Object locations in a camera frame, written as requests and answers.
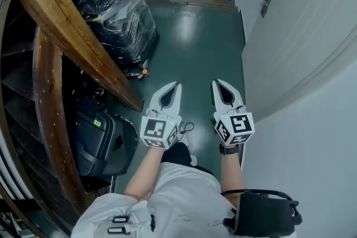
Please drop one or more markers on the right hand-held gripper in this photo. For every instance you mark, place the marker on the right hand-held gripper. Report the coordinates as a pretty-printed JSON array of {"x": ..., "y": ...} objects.
[{"x": 237, "y": 125}]

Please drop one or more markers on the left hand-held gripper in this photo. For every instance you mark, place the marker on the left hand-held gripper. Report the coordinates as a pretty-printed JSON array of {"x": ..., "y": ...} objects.
[{"x": 153, "y": 128}]

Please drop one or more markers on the black shoulder bag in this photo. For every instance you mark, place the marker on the black shoulder bag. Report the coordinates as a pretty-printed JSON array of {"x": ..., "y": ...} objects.
[{"x": 262, "y": 214}]

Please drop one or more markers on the person's right forearm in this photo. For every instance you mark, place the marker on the person's right forearm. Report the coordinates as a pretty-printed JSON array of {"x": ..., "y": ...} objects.
[{"x": 232, "y": 172}]

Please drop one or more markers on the person's left forearm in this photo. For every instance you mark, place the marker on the person's left forearm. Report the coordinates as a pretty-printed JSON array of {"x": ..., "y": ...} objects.
[{"x": 145, "y": 172}]

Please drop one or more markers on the white door with metal handle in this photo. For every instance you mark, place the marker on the white door with metal handle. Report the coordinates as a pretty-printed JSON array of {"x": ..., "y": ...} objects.
[{"x": 293, "y": 8}]

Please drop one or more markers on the small orange object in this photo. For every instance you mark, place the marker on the small orange object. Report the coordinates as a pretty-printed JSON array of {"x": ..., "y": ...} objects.
[{"x": 145, "y": 72}]

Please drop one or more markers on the black wristwatch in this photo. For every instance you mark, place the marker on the black wristwatch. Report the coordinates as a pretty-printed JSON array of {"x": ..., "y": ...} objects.
[{"x": 230, "y": 150}]

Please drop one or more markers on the person's black trousers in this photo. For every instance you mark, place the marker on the person's black trousers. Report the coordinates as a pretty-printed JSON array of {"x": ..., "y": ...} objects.
[{"x": 178, "y": 153}]

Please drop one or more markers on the black hard case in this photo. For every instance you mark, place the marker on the black hard case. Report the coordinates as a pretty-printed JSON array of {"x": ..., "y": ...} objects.
[{"x": 94, "y": 142}]

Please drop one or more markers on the plastic-wrapped black pallet load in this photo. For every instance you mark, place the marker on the plastic-wrapped black pallet load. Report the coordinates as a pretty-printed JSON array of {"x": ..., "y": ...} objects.
[{"x": 122, "y": 22}]

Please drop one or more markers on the person's white shirt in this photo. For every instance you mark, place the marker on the person's white shirt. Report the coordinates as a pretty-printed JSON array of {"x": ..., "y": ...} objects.
[{"x": 184, "y": 198}]

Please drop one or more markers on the stack of wooden planks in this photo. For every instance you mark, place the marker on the stack of wooden planks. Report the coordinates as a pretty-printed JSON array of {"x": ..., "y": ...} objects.
[{"x": 212, "y": 2}]

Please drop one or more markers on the brown wooden staircase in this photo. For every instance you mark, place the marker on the brown wooden staircase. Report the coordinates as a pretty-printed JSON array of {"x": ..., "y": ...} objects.
[{"x": 64, "y": 22}]

